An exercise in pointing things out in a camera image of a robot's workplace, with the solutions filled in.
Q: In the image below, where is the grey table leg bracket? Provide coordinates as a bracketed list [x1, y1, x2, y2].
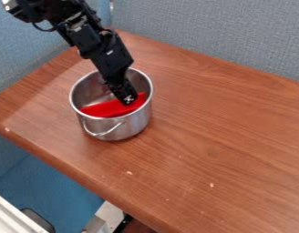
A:
[81, 201, 125, 233]

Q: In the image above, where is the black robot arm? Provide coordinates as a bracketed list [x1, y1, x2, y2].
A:
[0, 0, 139, 106]

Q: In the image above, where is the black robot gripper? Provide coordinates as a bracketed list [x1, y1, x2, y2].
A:
[77, 30, 139, 106]

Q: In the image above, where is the red plastic block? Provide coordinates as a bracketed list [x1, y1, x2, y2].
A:
[80, 92, 147, 117]

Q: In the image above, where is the white box with black base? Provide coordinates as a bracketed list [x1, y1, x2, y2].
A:
[0, 196, 56, 233]

